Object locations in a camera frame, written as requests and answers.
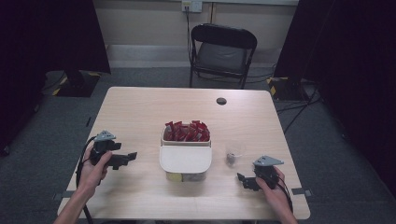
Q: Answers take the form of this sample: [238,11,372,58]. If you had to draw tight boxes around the white wall socket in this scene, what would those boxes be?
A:
[181,0,204,14]

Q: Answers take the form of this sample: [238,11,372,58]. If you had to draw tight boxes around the black floor cables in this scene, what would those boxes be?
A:
[275,88,322,135]

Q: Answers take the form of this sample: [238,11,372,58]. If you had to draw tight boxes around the black curtain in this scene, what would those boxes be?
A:
[273,0,396,198]
[0,0,112,157]

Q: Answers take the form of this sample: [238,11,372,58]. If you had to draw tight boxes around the pile of red packets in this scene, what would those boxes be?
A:
[163,119,211,143]

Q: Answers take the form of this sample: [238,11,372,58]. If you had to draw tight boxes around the black folding chair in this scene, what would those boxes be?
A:
[189,22,259,91]

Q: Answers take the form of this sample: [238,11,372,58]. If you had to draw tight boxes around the grey tape strip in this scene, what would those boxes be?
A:
[290,187,314,198]
[52,189,78,201]

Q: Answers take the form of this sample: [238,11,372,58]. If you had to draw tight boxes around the black stand base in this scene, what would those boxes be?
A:
[266,76,313,102]
[51,70,102,98]

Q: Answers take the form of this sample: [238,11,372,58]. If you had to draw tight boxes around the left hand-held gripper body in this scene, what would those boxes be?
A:
[89,130,123,166]

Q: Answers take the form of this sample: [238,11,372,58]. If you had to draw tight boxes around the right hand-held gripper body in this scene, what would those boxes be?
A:
[252,155,285,190]

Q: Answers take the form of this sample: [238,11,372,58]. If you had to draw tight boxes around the black wall socket cable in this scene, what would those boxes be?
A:
[185,6,193,64]

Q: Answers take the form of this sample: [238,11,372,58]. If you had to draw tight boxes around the clear plastic cup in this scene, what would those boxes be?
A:
[226,151,243,165]

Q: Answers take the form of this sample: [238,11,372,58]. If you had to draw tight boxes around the person's left hand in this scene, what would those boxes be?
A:
[76,145,114,196]

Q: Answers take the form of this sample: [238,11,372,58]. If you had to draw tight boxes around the person's right hand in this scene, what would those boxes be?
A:
[255,166,290,210]

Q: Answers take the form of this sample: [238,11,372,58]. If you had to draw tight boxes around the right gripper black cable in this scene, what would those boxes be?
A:
[276,175,294,214]

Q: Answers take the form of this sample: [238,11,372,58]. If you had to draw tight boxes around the white storage box with lid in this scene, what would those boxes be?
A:
[159,124,214,183]

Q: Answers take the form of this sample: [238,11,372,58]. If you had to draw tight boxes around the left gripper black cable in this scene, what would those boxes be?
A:
[76,135,98,224]

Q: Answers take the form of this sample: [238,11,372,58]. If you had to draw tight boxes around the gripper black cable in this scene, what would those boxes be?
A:
[276,175,294,214]
[76,135,98,224]

